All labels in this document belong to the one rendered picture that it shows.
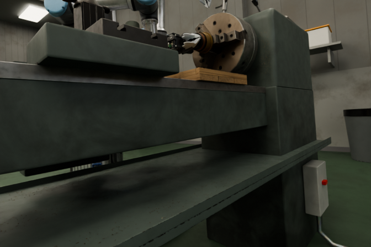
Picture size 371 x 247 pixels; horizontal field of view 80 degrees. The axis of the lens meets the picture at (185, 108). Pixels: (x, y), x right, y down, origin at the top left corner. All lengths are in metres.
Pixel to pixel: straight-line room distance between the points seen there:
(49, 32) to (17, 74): 0.09
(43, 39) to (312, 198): 1.35
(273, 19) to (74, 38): 0.95
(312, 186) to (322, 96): 3.07
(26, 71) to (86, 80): 0.10
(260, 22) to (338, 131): 3.36
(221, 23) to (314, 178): 0.93
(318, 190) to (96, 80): 1.22
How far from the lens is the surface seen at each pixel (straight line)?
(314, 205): 1.45
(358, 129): 3.65
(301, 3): 4.76
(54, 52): 0.43
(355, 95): 4.33
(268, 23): 1.19
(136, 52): 0.50
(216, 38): 1.04
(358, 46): 4.43
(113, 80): 0.53
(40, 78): 0.48
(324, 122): 4.37
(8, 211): 0.76
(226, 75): 0.83
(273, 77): 1.13
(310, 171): 1.40
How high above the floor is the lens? 0.76
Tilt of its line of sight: 1 degrees up
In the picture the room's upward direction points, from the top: 3 degrees counter-clockwise
